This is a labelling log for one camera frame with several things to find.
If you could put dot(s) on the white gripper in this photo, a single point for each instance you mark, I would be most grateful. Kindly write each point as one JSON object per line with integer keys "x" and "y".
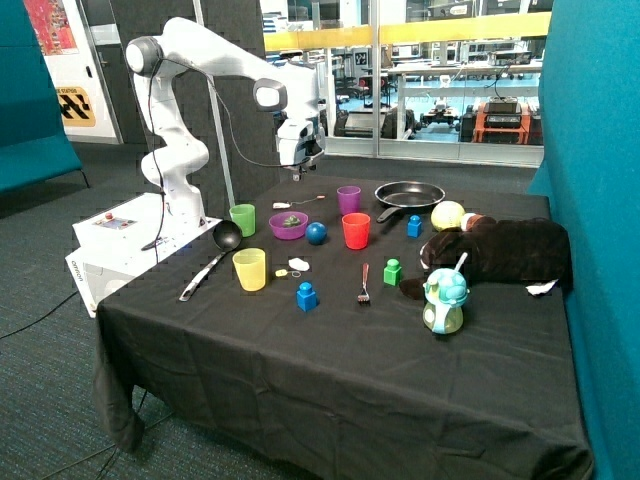
{"x": 298, "y": 142}

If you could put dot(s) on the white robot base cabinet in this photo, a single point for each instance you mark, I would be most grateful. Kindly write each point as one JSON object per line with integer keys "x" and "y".
{"x": 122, "y": 243}

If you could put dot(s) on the green toy in bowl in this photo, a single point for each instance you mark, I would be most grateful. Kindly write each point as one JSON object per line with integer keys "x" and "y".
{"x": 291, "y": 221}

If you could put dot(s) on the purple plastic cup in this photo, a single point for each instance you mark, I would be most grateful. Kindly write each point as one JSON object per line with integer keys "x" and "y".
{"x": 349, "y": 199}

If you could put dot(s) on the purple plastic bowl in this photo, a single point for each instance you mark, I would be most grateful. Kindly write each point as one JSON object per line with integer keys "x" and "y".
{"x": 275, "y": 223}

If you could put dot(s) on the blue ball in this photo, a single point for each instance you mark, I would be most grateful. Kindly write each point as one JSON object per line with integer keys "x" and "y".
{"x": 316, "y": 233}

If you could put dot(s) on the green plastic cup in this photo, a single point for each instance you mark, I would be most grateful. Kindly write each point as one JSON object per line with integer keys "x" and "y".
{"x": 244, "y": 216}

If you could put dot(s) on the red plastic cup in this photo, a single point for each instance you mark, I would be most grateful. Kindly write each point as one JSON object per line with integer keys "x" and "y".
{"x": 356, "y": 228}

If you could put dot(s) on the black ladle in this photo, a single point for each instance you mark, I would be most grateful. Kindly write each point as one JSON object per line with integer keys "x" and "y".
{"x": 227, "y": 236}

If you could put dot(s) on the yellow plastic cup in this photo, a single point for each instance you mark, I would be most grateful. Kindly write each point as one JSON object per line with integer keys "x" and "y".
{"x": 250, "y": 266}

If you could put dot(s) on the black frying pan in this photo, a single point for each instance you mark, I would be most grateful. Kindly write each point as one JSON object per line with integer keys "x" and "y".
{"x": 405, "y": 197}

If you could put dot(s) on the large blue block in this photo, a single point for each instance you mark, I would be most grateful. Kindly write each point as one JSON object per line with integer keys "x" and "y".
{"x": 306, "y": 297}

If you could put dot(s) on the small blue block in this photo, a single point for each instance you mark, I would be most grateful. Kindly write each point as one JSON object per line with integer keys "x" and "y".
{"x": 414, "y": 226}

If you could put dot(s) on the green toy block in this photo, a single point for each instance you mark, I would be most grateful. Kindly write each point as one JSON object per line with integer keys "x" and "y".
{"x": 392, "y": 272}

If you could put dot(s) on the metal fork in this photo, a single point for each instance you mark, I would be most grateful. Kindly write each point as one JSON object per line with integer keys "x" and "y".
{"x": 364, "y": 298}

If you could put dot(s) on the yellow green ball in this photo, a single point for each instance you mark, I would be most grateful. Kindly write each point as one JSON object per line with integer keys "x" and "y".
{"x": 447, "y": 214}

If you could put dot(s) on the black tablecloth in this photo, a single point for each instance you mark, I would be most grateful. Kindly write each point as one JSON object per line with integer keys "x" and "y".
{"x": 346, "y": 391}

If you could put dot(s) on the turquoise toy bottle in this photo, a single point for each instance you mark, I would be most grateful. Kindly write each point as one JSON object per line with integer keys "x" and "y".
{"x": 446, "y": 291}

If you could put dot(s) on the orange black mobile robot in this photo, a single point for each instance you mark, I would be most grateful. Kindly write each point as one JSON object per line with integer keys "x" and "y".
{"x": 502, "y": 120}

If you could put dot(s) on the yellow black sign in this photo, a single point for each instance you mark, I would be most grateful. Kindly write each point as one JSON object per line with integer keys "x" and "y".
{"x": 75, "y": 107}

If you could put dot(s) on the brown plush toy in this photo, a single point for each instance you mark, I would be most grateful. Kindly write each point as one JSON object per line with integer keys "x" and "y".
{"x": 532, "y": 251}

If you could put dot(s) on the teal sofa left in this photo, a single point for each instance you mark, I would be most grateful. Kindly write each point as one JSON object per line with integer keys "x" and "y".
{"x": 34, "y": 146}

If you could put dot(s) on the red poster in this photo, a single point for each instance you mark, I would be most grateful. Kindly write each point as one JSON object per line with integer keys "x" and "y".
{"x": 51, "y": 25}

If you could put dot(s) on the teal partition right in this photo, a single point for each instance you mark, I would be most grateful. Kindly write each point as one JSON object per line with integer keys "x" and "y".
{"x": 589, "y": 98}

